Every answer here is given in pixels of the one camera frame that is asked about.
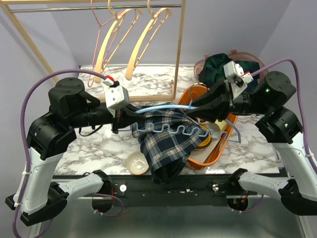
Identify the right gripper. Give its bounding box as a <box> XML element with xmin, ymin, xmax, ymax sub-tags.
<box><xmin>186</xmin><ymin>76</ymin><xmax>270</xmax><ymax>124</ymax></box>

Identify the pink wire hanger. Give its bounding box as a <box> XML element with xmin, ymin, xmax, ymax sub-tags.
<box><xmin>86</xmin><ymin>0</ymin><xmax>127</xmax><ymax>87</ymax></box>

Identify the white bowl on table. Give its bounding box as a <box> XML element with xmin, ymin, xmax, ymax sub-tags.
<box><xmin>126</xmin><ymin>151</ymin><xmax>149</xmax><ymax>176</ymax></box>

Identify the wooden clothes rack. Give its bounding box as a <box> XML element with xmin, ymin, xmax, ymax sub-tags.
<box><xmin>0</xmin><ymin>0</ymin><xmax>186</xmax><ymax>102</ymax></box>

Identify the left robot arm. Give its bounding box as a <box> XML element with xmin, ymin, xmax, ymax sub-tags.
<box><xmin>5</xmin><ymin>77</ymin><xmax>145</xmax><ymax>226</ymax></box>

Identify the wooden hanger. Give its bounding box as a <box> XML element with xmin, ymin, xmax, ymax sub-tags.
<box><xmin>94</xmin><ymin>0</ymin><xmax>144</xmax><ymax>74</ymax></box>
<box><xmin>125</xmin><ymin>0</ymin><xmax>173</xmax><ymax>81</ymax></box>

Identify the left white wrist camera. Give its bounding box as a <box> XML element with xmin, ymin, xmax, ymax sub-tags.
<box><xmin>102</xmin><ymin>75</ymin><xmax>130</xmax><ymax>117</ymax></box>

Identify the navy beige plaid skirt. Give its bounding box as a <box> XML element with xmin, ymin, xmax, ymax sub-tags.
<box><xmin>132</xmin><ymin>107</ymin><xmax>208</xmax><ymax>184</ymax></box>

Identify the orange plastic bin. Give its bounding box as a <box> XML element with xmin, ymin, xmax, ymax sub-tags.
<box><xmin>178</xmin><ymin>84</ymin><xmax>234</xmax><ymax>170</ymax></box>

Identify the yellow bowl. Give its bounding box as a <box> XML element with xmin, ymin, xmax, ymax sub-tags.
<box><xmin>194</xmin><ymin>125</ymin><xmax>212</xmax><ymax>151</ymax></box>

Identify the pale yellow cup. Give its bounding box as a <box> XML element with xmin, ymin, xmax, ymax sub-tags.
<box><xmin>210</xmin><ymin>120</ymin><xmax>228</xmax><ymax>138</ymax></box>

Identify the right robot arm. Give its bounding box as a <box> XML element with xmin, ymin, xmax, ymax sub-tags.
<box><xmin>186</xmin><ymin>71</ymin><xmax>317</xmax><ymax>216</ymax></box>

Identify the light blue hanger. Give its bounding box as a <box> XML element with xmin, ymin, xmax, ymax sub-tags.
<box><xmin>135</xmin><ymin>85</ymin><xmax>242</xmax><ymax>144</ymax></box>

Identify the white plate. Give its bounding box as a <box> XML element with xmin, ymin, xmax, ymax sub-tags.
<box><xmin>189</xmin><ymin>136</ymin><xmax>222</xmax><ymax>163</ymax></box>

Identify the green plaid skirt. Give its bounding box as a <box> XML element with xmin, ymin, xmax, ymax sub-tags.
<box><xmin>198</xmin><ymin>53</ymin><xmax>260</xmax><ymax>87</ymax></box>

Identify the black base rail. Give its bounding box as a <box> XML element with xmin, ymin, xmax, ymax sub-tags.
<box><xmin>81</xmin><ymin>173</ymin><xmax>283</xmax><ymax>208</ymax></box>

